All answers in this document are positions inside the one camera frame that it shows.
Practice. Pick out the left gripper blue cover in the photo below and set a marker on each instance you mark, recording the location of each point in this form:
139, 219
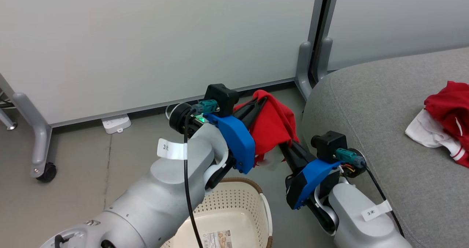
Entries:
238, 141

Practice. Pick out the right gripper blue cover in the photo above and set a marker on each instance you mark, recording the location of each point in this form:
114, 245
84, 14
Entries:
307, 178

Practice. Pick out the plain red garment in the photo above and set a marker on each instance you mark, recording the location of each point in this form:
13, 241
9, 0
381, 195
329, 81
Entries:
273, 127

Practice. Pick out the red garment with white trim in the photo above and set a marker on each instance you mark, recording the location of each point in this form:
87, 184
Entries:
447, 108

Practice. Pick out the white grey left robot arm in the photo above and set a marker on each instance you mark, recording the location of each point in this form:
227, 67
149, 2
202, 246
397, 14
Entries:
154, 200

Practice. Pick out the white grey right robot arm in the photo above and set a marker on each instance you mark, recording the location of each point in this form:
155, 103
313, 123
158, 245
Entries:
359, 222

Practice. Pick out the grey fabric sofa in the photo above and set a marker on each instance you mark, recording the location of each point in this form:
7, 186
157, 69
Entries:
366, 105

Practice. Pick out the left wrist teal connector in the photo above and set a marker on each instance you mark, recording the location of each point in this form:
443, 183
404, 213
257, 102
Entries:
207, 106

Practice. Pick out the wrist teal connector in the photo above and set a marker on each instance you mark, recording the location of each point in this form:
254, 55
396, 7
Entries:
346, 155
207, 106

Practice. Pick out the right wrist teal connector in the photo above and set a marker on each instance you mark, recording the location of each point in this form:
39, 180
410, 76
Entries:
346, 155

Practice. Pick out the perforated beige laundry basket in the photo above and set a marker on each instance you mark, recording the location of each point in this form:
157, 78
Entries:
234, 204

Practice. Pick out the printed label inside basket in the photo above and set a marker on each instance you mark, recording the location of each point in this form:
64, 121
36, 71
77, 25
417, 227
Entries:
217, 239

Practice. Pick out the wide white partition panel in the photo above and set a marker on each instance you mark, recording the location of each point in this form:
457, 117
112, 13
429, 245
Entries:
146, 39

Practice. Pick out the white power strip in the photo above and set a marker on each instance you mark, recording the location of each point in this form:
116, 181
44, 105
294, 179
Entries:
116, 123

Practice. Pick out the narrow white partition panel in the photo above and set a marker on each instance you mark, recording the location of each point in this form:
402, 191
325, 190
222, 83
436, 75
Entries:
395, 21

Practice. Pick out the black caster wheel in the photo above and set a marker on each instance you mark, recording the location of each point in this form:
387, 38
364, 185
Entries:
47, 173

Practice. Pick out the grey partition foot with caster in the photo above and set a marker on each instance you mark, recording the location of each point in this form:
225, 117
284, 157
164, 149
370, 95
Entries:
34, 130

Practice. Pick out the grey metal stand leg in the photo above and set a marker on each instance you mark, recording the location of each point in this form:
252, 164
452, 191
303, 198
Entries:
7, 120

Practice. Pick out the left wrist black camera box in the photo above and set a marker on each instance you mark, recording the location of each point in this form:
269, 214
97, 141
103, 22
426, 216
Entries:
221, 97

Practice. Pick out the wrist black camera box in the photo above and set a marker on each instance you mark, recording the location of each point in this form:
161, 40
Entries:
221, 97
329, 143

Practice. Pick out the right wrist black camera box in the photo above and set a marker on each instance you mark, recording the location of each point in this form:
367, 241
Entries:
329, 143

